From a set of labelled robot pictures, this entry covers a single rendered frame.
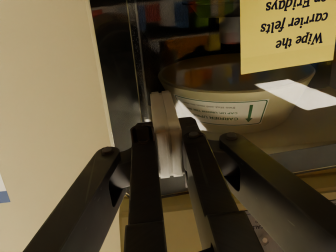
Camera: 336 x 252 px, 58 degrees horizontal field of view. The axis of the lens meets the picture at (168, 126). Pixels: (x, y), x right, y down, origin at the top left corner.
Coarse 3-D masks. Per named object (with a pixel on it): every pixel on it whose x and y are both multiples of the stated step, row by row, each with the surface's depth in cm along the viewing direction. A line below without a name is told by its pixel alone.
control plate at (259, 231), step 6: (246, 210) 28; (252, 216) 28; (252, 222) 27; (258, 228) 27; (258, 234) 27; (264, 234) 27; (270, 240) 27; (264, 246) 27; (270, 246) 27; (276, 246) 27
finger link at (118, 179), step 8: (120, 152) 16; (128, 152) 16; (120, 160) 15; (128, 160) 15; (120, 168) 15; (128, 168) 15; (112, 176) 15; (120, 176) 15; (128, 176) 15; (112, 184) 15; (120, 184) 15; (128, 184) 15
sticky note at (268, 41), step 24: (240, 0) 21; (264, 0) 21; (288, 0) 21; (312, 0) 22; (240, 24) 21; (264, 24) 22; (288, 24) 22; (312, 24) 22; (240, 48) 22; (264, 48) 22; (288, 48) 23; (312, 48) 23
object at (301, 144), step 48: (96, 0) 19; (144, 0) 20; (192, 0) 20; (96, 48) 20; (144, 48) 21; (192, 48) 22; (144, 96) 22; (192, 96) 23; (240, 96) 24; (288, 96) 24; (288, 144) 26
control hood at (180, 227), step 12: (312, 180) 30; (324, 180) 30; (324, 192) 29; (120, 204) 30; (168, 204) 29; (180, 204) 28; (240, 204) 28; (120, 216) 28; (168, 216) 28; (180, 216) 28; (192, 216) 28; (120, 228) 28; (168, 228) 27; (180, 228) 27; (192, 228) 27; (120, 240) 27; (168, 240) 27; (180, 240) 27; (192, 240) 27
